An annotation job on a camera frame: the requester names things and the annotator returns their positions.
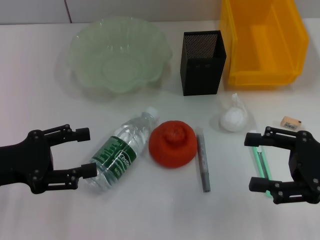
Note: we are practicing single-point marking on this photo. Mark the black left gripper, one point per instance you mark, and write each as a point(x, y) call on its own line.
point(25, 160)

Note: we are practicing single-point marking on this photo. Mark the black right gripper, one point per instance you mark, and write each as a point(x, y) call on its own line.
point(306, 165)

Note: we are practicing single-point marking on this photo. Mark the green utility knife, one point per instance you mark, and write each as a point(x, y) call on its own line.
point(261, 162)

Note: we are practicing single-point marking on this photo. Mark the clear green-label water bottle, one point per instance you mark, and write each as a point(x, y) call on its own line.
point(120, 152)

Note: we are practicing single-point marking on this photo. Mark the white plastic bag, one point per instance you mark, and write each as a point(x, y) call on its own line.
point(232, 120)

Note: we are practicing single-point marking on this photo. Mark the grey pen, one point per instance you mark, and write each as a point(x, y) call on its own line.
point(203, 160)

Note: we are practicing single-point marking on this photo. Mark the beige eraser with barcode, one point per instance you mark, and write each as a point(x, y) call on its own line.
point(291, 123)

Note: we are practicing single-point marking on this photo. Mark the red-orange fruit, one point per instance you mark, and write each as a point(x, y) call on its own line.
point(172, 150)

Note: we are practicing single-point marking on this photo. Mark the pale green glass fruit plate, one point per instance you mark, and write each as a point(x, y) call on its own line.
point(85, 62)

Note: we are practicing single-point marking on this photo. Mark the black mesh pen holder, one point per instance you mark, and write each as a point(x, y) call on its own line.
point(200, 77)

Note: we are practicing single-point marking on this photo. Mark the yellow plastic bin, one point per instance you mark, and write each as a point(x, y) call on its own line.
point(262, 75)

